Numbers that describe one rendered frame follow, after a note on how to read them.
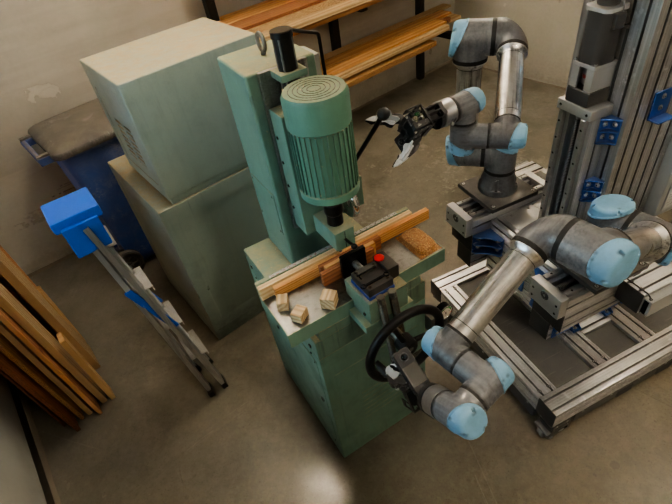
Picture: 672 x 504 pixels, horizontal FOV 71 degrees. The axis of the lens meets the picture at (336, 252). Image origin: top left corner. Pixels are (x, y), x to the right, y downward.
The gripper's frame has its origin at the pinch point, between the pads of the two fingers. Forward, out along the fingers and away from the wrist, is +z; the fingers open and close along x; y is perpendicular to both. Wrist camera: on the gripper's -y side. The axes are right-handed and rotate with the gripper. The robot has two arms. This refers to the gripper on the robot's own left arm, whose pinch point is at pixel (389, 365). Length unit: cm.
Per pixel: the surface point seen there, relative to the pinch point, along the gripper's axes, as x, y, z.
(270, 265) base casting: -7, -28, 59
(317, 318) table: -8.8, -15.6, 18.6
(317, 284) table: -1.7, -21.7, 29.2
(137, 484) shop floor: -92, 41, 100
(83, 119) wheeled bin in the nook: -44, -120, 187
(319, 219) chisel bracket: 7, -41, 28
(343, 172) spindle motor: 11, -53, 6
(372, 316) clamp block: 4.5, -11.1, 9.7
